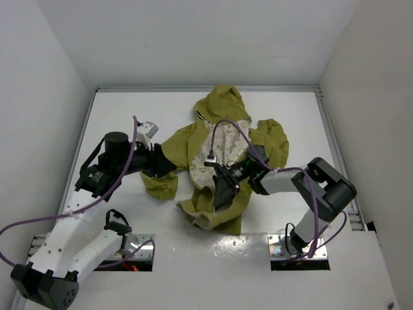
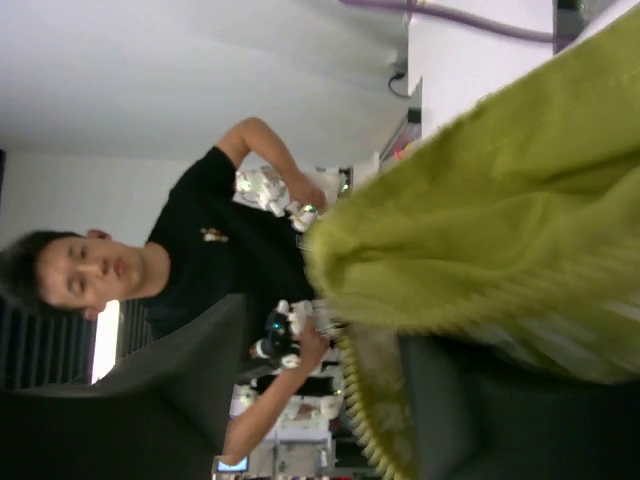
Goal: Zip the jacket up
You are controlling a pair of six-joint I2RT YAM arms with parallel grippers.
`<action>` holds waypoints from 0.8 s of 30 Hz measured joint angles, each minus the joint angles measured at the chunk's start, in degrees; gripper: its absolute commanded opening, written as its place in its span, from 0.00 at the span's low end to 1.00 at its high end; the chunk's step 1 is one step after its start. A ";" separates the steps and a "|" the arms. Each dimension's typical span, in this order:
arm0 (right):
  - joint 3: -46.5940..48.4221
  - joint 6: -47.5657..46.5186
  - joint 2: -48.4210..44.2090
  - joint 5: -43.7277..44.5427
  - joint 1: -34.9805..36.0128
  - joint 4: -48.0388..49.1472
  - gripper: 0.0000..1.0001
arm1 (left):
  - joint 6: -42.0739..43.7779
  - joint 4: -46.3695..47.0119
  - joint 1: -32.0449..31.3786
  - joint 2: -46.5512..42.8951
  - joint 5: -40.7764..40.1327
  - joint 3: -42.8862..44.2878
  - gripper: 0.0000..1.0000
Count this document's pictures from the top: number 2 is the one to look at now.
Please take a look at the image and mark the white teleoperation controller left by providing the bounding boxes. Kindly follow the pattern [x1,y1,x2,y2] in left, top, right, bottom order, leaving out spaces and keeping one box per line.
[235,167,318,233]

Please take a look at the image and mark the olive green hooded jacket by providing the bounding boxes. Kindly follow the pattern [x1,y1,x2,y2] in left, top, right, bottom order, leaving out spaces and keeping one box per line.
[306,1,639,479]

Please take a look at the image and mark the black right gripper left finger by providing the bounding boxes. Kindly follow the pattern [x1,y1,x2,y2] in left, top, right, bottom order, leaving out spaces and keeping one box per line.
[1,294,249,479]

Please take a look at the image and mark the man in black t-shirt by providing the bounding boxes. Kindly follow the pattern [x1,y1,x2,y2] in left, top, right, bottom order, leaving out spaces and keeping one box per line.
[0,117,331,466]

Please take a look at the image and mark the white teleoperation controller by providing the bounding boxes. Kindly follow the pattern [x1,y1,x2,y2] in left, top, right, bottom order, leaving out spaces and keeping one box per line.
[249,300,340,369]
[235,167,318,233]

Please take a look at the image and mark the white teleoperation controller right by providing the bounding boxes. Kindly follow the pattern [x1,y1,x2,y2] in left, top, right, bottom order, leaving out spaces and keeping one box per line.
[249,300,340,369]

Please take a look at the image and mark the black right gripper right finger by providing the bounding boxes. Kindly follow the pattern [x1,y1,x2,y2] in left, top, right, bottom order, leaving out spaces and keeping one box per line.
[399,336,639,480]

